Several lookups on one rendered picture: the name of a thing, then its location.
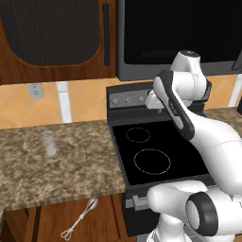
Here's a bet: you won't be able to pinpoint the clear drinking glass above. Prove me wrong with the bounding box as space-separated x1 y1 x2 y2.
42 130 58 158

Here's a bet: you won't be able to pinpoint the brown wooden drawer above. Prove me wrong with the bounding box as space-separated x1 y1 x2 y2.
0 192 128 242

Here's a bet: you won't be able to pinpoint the grey oven door handle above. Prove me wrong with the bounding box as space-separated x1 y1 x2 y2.
125 194 151 210

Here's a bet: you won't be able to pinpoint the brown cupboard door dark panel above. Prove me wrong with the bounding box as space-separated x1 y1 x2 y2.
0 0 118 86

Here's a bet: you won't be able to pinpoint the black object on counter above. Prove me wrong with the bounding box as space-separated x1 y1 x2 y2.
235 95 242 116

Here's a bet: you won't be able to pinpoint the black stove with hob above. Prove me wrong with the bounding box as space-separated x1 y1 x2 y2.
105 81 219 238

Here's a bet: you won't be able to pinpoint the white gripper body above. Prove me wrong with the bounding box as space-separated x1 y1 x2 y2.
145 89 165 111

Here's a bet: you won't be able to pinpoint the black microwave oven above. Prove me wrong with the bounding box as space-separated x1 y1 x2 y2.
115 0 242 82

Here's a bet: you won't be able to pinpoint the silver metal tongs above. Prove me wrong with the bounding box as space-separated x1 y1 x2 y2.
60 197 99 241

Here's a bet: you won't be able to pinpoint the grey wall socket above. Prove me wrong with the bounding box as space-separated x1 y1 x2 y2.
27 82 45 100

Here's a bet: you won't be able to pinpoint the dark cupboard door handle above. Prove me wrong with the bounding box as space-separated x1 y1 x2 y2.
102 3 111 67

